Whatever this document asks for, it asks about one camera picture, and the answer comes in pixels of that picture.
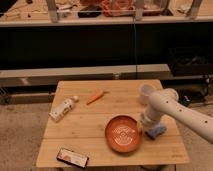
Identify orange ceramic bowl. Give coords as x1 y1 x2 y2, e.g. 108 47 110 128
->
105 115 142 153

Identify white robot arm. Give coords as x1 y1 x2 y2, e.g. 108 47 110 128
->
140 88 213 144

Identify blue sponge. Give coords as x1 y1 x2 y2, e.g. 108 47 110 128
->
145 123 167 140

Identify translucent plastic cup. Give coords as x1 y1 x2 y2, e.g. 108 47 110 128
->
139 84 156 105

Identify orange carrot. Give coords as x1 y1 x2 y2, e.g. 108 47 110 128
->
86 90 109 105

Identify wooden table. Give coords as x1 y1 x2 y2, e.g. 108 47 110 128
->
36 80 189 168

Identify black and pink box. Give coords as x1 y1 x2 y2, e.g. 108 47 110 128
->
56 148 89 168

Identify white plastic bottle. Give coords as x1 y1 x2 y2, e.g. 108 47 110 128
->
49 96 79 122

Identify vertical black cable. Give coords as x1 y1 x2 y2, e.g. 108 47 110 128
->
132 16 139 80

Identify metal shelf rail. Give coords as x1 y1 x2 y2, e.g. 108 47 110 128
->
0 64 171 87

